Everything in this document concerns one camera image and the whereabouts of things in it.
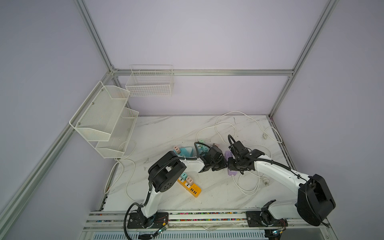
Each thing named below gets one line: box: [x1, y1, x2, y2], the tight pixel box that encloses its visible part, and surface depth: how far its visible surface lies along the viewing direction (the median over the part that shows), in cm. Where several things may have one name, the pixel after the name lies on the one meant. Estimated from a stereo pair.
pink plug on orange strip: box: [186, 176, 194, 186], surface depth 82 cm
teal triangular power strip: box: [173, 146, 194, 157], surface depth 97 cm
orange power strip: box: [177, 176, 202, 198], surface depth 84 cm
